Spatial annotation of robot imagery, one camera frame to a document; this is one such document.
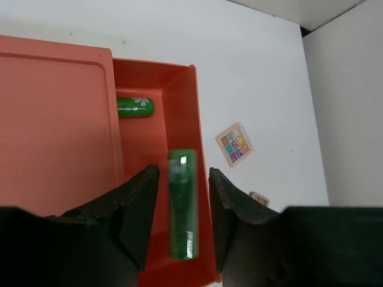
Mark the brown gold eyeshadow palette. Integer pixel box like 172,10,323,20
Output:
249,191,269,207

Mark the salmon top drawer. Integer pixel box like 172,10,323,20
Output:
113,59,220,286

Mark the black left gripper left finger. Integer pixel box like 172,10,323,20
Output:
1,164,159,286

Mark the small colourful eyeshadow palette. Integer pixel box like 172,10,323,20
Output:
215,123,254,167

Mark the green lipstick tube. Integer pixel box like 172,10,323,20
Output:
168,149,199,261

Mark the three-tier drawer organizer frame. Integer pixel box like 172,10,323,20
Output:
1,36,124,216

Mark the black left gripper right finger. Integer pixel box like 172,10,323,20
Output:
209,168,382,286

